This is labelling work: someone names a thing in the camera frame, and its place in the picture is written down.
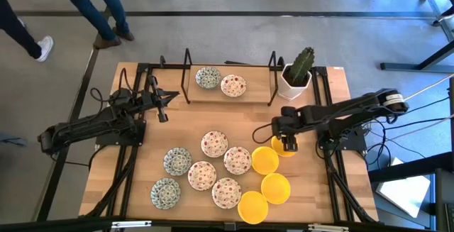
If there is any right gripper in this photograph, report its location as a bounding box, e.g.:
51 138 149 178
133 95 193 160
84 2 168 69
271 106 302 153

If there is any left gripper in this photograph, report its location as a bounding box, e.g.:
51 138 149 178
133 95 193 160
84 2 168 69
140 74 180 123

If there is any yellow mini bowl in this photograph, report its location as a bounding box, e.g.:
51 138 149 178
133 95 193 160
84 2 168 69
271 136 297 158
237 190 270 225
250 145 280 176
260 172 292 205

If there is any blue floral mini bowl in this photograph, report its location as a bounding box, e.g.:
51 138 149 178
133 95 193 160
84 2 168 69
162 147 193 177
194 66 222 90
150 177 182 211

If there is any white hexagonal plant pot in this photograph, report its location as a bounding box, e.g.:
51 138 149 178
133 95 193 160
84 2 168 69
277 63 313 101

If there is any green cactus plant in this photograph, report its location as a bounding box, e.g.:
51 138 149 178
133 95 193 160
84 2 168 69
289 46 316 87

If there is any person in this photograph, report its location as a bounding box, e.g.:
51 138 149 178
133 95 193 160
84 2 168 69
0 0 55 63
56 0 135 50

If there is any white flat box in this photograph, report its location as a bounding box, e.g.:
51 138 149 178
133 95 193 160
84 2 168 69
375 156 432 219

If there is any black floor stand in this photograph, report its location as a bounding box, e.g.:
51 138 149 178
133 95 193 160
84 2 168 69
380 40 454 74

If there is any black rig crossbeam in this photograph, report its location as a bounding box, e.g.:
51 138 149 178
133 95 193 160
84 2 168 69
0 216 454 232

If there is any black aluminium rig frame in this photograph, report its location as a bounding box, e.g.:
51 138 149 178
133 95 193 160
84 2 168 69
83 55 379 224

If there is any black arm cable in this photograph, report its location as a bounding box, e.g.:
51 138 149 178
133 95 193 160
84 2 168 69
89 87 109 115
252 123 276 145
118 67 131 94

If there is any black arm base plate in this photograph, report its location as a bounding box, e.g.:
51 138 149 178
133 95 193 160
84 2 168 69
316 123 367 152
95 118 147 147

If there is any silver metal bracket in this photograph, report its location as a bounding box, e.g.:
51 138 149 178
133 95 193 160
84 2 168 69
307 223 350 232
111 220 153 229

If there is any thin black floor cable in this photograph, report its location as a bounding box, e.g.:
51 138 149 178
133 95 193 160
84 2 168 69
49 145 104 171
397 96 454 123
365 121 428 167

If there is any black desk frame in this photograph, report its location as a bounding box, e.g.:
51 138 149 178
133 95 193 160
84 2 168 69
367 152 454 232

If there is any white power cable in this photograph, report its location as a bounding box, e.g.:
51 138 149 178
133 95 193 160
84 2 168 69
404 72 454 101

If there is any grey floor cable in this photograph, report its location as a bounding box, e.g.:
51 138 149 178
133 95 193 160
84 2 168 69
389 114 454 141

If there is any grey metal floor rail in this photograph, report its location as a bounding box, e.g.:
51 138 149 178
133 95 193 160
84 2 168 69
417 0 454 43

